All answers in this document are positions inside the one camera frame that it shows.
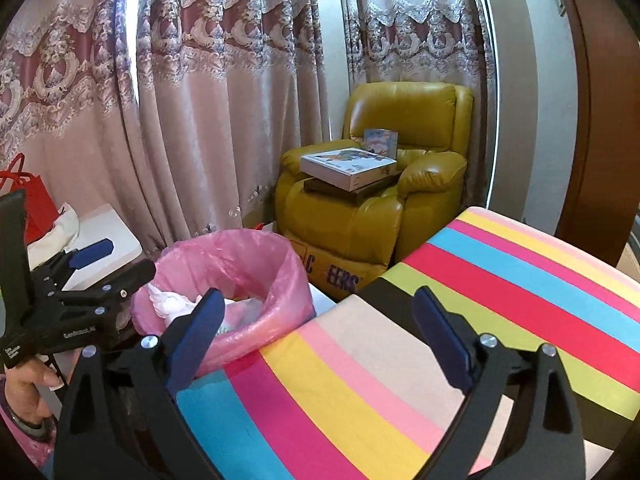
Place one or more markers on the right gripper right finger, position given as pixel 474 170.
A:
pixel 543 437

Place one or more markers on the left lace curtain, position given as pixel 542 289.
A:
pixel 174 112

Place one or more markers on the person's left hand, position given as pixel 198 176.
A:
pixel 21 389

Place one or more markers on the right lace curtain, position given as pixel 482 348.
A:
pixel 430 40

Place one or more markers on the white low cabinet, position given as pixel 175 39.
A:
pixel 101 223

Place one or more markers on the white plastic bag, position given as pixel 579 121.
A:
pixel 170 305

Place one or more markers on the cream cloth bag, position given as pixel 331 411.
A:
pixel 63 233

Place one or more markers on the yellow leather armchair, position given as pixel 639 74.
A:
pixel 364 231

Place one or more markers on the brown wooden door frame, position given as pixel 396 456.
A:
pixel 602 197

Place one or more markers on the pink trash bag bin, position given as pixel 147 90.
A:
pixel 241 264

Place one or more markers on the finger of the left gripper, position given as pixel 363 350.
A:
pixel 118 286
pixel 61 267

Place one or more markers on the yellow cardboard box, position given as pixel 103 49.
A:
pixel 335 276

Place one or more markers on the small colourful book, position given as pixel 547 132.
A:
pixel 382 142

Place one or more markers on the lace curtain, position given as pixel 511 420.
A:
pixel 430 40
pixel 174 112

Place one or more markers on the striped colourful table cloth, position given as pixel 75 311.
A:
pixel 358 394

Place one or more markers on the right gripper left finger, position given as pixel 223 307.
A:
pixel 120 418

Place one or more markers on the pink sleeve forearm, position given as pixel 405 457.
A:
pixel 37 442

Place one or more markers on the dark book stack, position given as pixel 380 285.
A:
pixel 356 197

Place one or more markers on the white picture book box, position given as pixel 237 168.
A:
pixel 348 168

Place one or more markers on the red paper gift bag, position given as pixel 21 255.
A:
pixel 41 212

